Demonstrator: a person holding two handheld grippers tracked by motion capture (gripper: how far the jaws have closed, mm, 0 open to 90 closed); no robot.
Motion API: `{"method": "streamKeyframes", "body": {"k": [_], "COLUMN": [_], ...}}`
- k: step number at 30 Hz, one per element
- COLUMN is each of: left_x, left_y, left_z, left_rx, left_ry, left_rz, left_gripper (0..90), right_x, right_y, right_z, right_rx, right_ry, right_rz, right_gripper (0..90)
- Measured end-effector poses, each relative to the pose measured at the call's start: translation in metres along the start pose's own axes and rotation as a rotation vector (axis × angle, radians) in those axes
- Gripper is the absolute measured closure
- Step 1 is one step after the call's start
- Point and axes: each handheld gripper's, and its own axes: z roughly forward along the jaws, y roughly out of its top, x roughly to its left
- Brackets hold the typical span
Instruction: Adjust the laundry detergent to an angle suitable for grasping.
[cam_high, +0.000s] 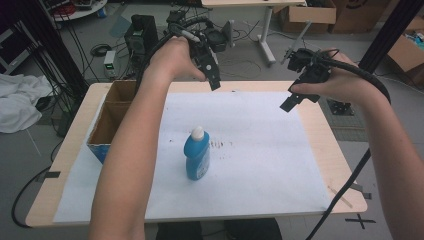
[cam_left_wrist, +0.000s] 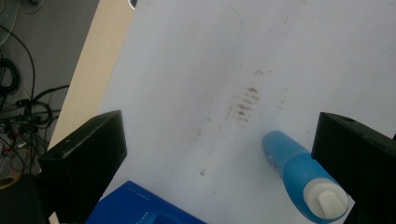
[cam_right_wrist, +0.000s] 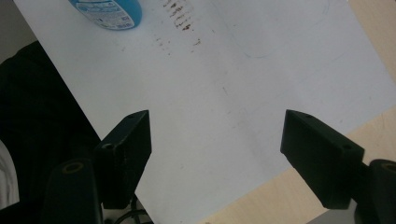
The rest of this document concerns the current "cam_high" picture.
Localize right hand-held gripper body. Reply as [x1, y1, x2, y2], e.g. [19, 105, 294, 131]
[285, 47, 332, 104]

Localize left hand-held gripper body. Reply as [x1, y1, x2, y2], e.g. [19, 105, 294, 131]
[166, 10, 235, 68]

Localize blue bottle with white cap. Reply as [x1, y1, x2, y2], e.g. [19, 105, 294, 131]
[183, 125, 211, 182]

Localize person's right hand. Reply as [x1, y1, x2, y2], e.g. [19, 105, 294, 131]
[288, 50, 383, 108]

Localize person's left hand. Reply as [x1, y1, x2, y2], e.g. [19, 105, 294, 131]
[145, 35, 208, 84]

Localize grey metal bar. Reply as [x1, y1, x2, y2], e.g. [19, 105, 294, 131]
[280, 20, 313, 65]

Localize light wooden table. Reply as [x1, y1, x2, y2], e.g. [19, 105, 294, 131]
[25, 80, 369, 229]

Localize white desk with metal leg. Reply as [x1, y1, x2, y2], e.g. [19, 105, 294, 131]
[201, 0, 308, 67]

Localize small brown cardboard box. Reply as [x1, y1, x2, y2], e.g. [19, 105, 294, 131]
[279, 0, 338, 35]

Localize white paper sheet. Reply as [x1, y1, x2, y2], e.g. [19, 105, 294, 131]
[53, 91, 332, 224]

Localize black computer tower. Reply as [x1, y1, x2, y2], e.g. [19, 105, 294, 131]
[124, 14, 160, 57]

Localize large brown cardboard box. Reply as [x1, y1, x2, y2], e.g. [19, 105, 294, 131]
[331, 0, 393, 35]

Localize open cardboard box with contents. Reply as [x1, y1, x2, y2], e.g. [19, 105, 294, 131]
[386, 15, 424, 74]

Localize small white power supply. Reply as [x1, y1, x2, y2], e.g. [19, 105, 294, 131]
[102, 49, 118, 80]

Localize thin wooden stick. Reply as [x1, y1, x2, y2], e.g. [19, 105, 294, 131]
[327, 185, 354, 209]

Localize round white table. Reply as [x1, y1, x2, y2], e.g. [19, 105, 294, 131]
[39, 0, 109, 23]

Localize black tape cross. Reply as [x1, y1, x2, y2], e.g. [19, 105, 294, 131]
[344, 213, 377, 231]

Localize white cloth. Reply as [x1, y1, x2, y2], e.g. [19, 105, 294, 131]
[0, 73, 54, 135]

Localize black stand base plate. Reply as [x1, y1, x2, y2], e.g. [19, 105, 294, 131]
[326, 99, 355, 117]

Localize black sheathed left gripper cable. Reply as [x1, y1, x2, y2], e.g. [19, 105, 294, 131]
[134, 15, 214, 96]

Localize black sheathed gripper cable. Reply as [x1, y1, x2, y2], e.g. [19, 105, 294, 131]
[134, 15, 214, 96]
[304, 49, 392, 240]

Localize black metal frame post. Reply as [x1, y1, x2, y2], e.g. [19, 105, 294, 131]
[357, 0, 424, 75]

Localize black sheathed right gripper cable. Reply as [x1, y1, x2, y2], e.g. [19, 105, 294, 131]
[304, 49, 392, 240]

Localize coiled black cable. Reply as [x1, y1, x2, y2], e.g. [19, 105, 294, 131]
[90, 43, 113, 58]

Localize black frame post with cables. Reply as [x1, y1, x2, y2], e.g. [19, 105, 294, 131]
[13, 0, 90, 98]

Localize black floor cable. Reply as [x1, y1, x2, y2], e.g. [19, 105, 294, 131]
[11, 165, 52, 230]

